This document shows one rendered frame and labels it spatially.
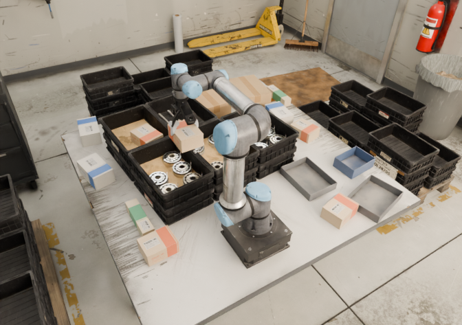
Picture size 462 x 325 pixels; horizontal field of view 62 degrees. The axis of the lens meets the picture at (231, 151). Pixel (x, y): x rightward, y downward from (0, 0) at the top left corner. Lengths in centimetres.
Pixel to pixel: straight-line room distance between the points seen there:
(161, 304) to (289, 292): 109
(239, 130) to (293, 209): 85
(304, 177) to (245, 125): 99
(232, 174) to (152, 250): 57
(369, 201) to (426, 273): 91
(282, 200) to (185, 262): 64
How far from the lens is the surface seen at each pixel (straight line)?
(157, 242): 186
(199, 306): 175
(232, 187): 154
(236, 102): 155
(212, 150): 223
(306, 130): 256
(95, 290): 272
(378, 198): 230
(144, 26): 531
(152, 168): 214
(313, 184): 227
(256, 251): 178
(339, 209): 206
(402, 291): 285
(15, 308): 221
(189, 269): 185
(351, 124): 344
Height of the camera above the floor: 222
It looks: 39 degrees down
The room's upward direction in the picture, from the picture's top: 2 degrees clockwise
